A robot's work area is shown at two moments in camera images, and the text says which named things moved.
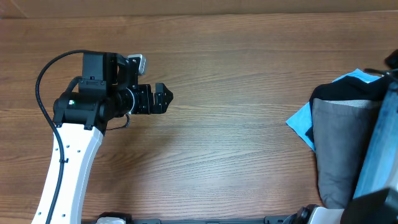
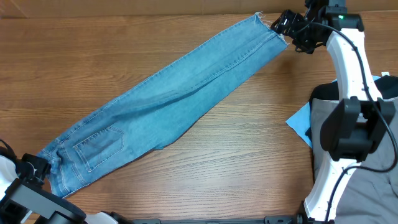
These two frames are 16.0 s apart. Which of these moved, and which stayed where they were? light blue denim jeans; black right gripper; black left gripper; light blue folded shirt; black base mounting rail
Moved: black left gripper; light blue denim jeans; black right gripper
Stayed: light blue folded shirt; black base mounting rail
